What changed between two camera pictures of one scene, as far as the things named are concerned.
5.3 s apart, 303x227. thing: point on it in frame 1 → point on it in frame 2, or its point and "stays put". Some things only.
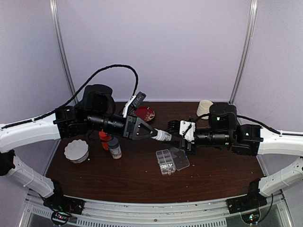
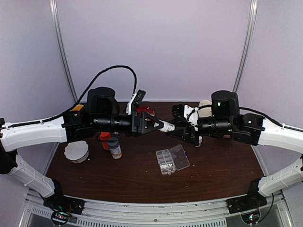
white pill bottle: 162,135 → 167,127
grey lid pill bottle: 115,148 stays put
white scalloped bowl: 77,151 stays put
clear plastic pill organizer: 170,160 stays put
